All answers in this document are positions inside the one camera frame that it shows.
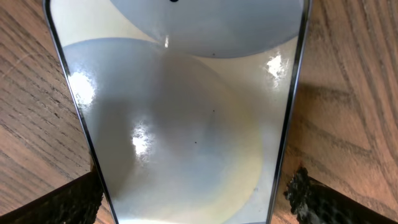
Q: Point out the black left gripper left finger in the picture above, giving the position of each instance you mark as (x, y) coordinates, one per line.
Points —
(77, 202)

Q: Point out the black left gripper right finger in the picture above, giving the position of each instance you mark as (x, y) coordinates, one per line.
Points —
(312, 202)

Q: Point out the smartphone with light blue screen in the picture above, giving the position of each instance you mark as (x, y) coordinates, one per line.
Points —
(185, 104)

